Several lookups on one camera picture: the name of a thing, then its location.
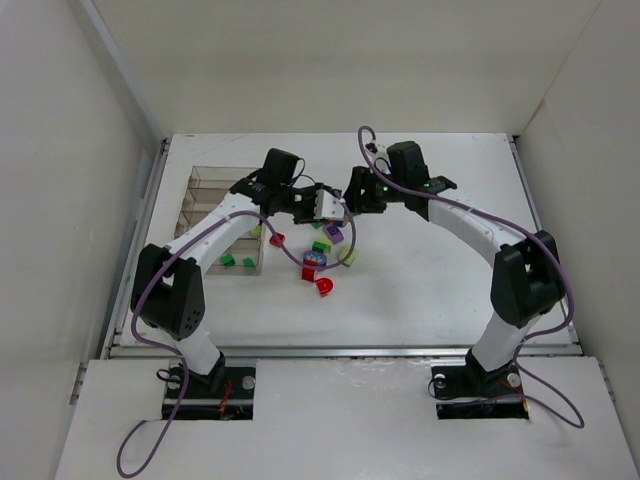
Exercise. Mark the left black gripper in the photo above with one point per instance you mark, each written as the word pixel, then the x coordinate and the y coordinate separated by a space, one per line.
pixel 304 208

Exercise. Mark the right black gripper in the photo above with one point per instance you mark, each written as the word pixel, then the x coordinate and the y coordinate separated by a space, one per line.
pixel 355 191

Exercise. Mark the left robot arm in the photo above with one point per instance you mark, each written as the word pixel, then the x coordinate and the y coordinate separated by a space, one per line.
pixel 168 292

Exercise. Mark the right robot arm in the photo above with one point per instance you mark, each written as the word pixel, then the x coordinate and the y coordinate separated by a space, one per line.
pixel 525 284

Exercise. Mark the purple hollow lego brick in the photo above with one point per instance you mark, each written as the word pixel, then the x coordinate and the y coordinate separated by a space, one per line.
pixel 333 233

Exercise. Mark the small red lego cube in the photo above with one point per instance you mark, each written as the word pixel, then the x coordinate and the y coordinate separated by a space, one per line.
pixel 277 240

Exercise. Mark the green and yellow lego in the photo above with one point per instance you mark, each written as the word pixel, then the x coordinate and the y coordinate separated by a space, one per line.
pixel 322 245

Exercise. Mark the clear compartment organizer tray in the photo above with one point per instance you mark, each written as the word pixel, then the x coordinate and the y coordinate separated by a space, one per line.
pixel 206 208

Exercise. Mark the purple flower lego disc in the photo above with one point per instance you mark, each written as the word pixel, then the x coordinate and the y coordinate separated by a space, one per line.
pixel 313 257

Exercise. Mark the red arch lego block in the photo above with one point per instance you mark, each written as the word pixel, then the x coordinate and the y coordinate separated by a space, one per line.
pixel 309 274

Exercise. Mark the red half-round lego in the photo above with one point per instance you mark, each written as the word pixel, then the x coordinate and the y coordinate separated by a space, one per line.
pixel 324 286

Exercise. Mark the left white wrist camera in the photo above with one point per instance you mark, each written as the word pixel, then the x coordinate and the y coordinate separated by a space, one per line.
pixel 328 206

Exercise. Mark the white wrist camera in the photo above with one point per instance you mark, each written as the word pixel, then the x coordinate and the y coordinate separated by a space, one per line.
pixel 328 206
pixel 379 157

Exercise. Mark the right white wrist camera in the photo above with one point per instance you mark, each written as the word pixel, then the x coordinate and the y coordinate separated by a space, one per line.
pixel 379 157

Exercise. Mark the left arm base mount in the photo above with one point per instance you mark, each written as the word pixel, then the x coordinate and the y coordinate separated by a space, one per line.
pixel 225 395

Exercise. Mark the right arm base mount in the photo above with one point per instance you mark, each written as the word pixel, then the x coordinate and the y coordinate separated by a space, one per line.
pixel 465 391

